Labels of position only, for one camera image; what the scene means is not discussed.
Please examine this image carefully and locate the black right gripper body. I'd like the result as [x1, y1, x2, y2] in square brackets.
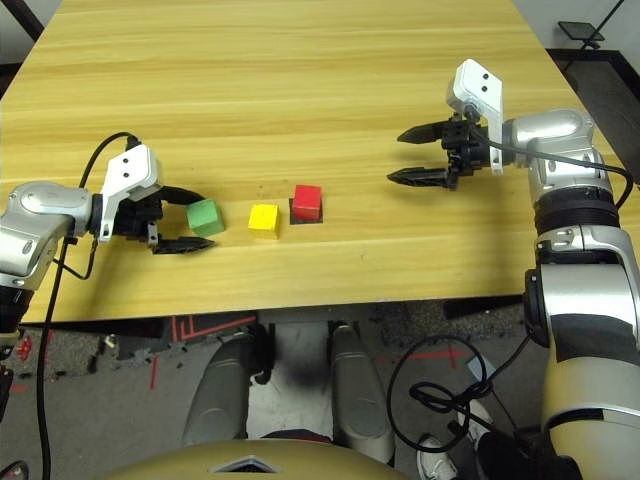
[441, 114, 494, 191]

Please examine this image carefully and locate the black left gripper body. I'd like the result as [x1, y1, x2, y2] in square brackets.
[112, 191, 166, 247]

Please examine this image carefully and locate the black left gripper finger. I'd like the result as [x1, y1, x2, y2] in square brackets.
[149, 224, 217, 257]
[160, 186, 204, 206]

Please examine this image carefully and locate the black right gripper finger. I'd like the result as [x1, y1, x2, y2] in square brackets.
[397, 119, 447, 146]
[387, 166, 459, 191]

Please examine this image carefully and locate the green block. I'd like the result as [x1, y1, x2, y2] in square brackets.
[185, 198, 225, 236]

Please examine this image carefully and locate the yellow block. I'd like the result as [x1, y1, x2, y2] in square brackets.
[247, 203, 280, 240]

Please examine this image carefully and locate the red block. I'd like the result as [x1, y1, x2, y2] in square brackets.
[291, 184, 323, 221]

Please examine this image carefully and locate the silver left robot leg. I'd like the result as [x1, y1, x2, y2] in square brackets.
[182, 329, 274, 446]

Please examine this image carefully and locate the silver robot leg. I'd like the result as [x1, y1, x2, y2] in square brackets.
[182, 329, 274, 446]
[327, 323, 396, 464]

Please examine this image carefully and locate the black plate on stand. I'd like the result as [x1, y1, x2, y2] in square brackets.
[557, 0, 629, 51]

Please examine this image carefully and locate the grey paper tag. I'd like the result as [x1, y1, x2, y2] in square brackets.
[462, 357, 496, 384]

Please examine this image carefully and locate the tan robot torso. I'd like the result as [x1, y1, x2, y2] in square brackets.
[99, 438, 406, 480]

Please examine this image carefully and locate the silver right robot leg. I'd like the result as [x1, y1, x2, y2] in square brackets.
[327, 323, 396, 464]

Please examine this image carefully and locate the white bystander shoe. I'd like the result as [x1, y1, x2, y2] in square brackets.
[464, 397, 496, 431]
[417, 433, 459, 480]

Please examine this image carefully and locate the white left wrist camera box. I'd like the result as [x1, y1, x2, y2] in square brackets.
[98, 143, 164, 244]

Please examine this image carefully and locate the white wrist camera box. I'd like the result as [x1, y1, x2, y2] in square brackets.
[98, 143, 164, 244]
[445, 58, 505, 175]

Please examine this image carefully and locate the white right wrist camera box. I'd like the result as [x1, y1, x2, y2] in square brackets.
[445, 58, 505, 175]

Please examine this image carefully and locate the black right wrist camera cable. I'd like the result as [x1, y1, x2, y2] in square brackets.
[462, 102, 635, 211]

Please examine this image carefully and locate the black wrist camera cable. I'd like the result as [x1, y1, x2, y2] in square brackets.
[462, 102, 635, 211]
[38, 131, 144, 480]

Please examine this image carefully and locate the black left wrist camera cable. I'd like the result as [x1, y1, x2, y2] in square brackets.
[38, 131, 144, 480]

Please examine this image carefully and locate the black floor cable bundle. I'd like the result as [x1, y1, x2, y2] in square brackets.
[385, 334, 531, 451]

